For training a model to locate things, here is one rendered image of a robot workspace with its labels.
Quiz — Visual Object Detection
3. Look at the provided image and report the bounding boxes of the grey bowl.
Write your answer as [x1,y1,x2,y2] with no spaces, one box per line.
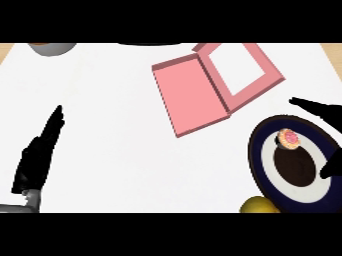
[28,43,78,57]

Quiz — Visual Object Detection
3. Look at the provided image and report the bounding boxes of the dark blue and white plate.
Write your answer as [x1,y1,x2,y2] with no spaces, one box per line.
[246,114,342,214]

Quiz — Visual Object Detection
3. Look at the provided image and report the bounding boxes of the pink open cardboard box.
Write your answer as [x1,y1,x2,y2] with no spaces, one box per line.
[150,43,288,139]

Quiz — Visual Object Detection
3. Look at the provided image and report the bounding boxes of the yellow lemon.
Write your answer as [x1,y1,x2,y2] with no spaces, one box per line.
[239,196,282,214]

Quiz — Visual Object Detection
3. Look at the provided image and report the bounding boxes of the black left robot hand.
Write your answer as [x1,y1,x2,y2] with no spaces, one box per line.
[10,104,66,195]

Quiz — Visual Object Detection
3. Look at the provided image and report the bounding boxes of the pink frosted cupcake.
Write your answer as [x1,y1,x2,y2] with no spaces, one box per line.
[274,128,302,151]

